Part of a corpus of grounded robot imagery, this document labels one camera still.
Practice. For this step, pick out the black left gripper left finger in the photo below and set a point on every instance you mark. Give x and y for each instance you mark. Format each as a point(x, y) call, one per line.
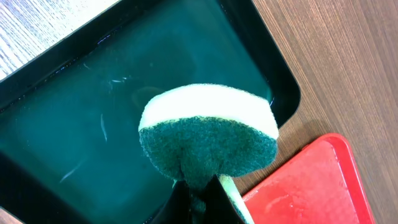
point(177, 208)

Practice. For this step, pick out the red plastic tray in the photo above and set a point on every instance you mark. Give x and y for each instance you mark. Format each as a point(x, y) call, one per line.
point(321, 184)

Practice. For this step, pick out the green yellow sponge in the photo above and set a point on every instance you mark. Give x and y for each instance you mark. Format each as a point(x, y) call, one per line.
point(203, 131)

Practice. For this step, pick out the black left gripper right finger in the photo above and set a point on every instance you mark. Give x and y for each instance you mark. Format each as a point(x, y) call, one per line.
point(219, 209)

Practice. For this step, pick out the black water tray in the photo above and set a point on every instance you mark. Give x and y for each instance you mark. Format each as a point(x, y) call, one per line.
point(70, 150)

